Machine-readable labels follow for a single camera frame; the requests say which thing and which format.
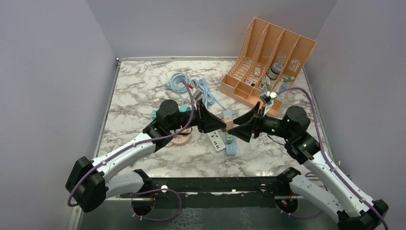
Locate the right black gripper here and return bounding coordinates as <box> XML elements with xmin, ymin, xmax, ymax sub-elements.
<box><xmin>229</xmin><ymin>101</ymin><xmax>294</xmax><ymax>141</ymax></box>

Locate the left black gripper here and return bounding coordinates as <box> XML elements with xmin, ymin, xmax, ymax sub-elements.
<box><xmin>169</xmin><ymin>101</ymin><xmax>226</xmax><ymax>134</ymax></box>

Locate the pink charger plug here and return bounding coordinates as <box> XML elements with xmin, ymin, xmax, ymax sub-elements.
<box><xmin>224</xmin><ymin>118</ymin><xmax>234</xmax><ymax>131</ymax></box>

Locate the green charger plug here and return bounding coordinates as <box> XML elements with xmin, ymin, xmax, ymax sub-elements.
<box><xmin>226</xmin><ymin>134</ymin><xmax>233</xmax><ymax>144</ymax></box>

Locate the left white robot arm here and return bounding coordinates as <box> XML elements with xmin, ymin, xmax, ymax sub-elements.
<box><xmin>65</xmin><ymin>100</ymin><xmax>226</xmax><ymax>212</ymax></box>

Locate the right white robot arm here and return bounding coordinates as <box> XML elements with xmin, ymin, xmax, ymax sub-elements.
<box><xmin>228</xmin><ymin>104</ymin><xmax>389</xmax><ymax>230</ymax></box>

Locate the teal charger plug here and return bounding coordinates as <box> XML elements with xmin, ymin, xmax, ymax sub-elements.
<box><xmin>179</xmin><ymin>104</ymin><xmax>191</xmax><ymax>112</ymax></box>

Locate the white power strip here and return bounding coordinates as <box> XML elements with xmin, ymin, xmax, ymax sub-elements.
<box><xmin>207</xmin><ymin>131</ymin><xmax>226</xmax><ymax>152</ymax></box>

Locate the pink round power strip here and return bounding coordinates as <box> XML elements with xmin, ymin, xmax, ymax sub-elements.
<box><xmin>171</xmin><ymin>127</ymin><xmax>192</xmax><ymax>146</ymax></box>

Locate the blue long power strip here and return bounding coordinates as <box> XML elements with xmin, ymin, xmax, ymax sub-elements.
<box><xmin>223</xmin><ymin>110</ymin><xmax>237</xmax><ymax>156</ymax></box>

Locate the orange file organizer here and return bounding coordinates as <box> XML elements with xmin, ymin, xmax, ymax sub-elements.
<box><xmin>220</xmin><ymin>18</ymin><xmax>316</xmax><ymax>107</ymax></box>

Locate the light blue power cable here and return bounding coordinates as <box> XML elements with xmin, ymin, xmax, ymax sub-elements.
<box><xmin>198</xmin><ymin>78</ymin><xmax>226</xmax><ymax>111</ymax></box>

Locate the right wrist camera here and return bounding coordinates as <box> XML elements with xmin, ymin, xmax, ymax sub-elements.
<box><xmin>259</xmin><ymin>90</ymin><xmax>277</xmax><ymax>115</ymax></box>

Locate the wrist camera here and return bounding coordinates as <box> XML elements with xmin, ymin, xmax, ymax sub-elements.
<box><xmin>192</xmin><ymin>88</ymin><xmax>203</xmax><ymax>101</ymax></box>
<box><xmin>259</xmin><ymin>90</ymin><xmax>277</xmax><ymax>115</ymax></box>

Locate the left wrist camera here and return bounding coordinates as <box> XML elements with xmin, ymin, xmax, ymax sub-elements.
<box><xmin>192</xmin><ymin>88</ymin><xmax>203</xmax><ymax>101</ymax></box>

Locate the blue coiled cable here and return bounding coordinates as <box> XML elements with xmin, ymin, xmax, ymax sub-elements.
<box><xmin>165</xmin><ymin>72</ymin><xmax>192</xmax><ymax>93</ymax></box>

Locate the black mounting rail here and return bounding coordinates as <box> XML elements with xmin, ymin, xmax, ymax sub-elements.
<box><xmin>120</xmin><ymin>167</ymin><xmax>300</xmax><ymax>209</ymax></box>

